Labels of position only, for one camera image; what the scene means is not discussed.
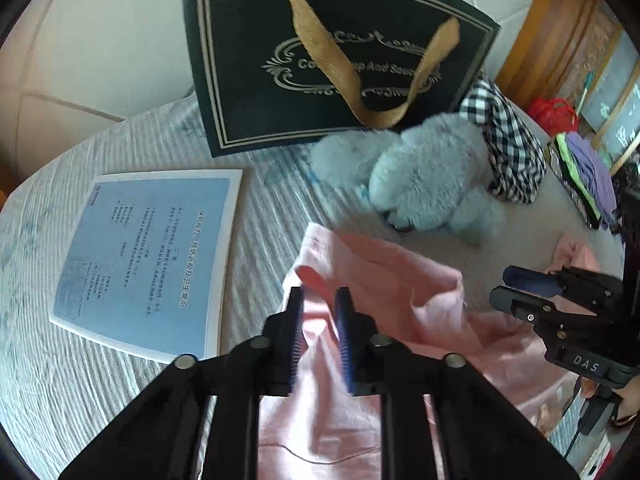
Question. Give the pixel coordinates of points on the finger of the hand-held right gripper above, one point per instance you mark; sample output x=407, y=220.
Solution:
x=515, y=305
x=530, y=280

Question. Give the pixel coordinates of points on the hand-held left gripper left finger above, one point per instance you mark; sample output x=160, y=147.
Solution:
x=296, y=340

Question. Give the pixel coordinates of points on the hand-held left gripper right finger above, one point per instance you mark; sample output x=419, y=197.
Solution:
x=345, y=340

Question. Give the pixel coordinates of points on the pink garment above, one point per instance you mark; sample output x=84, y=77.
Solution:
x=400, y=280

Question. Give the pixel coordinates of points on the stack of folded clothes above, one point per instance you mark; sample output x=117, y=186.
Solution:
x=567, y=170

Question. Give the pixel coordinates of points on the person's right hand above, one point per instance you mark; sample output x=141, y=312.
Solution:
x=625, y=410

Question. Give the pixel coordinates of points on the black white checkered cloth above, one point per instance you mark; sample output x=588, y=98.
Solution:
x=510, y=140

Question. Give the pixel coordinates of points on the grey plush toy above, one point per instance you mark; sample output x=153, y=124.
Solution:
x=430, y=175

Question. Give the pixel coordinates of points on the light blue booklet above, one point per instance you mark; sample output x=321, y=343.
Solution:
x=150, y=260

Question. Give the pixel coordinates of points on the red plastic bag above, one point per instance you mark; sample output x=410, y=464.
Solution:
x=552, y=115

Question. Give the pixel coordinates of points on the wooden framed board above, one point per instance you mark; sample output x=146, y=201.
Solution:
x=620, y=125

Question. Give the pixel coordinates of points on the black gift bag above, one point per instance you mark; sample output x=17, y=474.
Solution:
x=240, y=60

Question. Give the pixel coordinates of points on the wooden headboard frame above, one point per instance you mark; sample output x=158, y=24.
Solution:
x=555, y=35

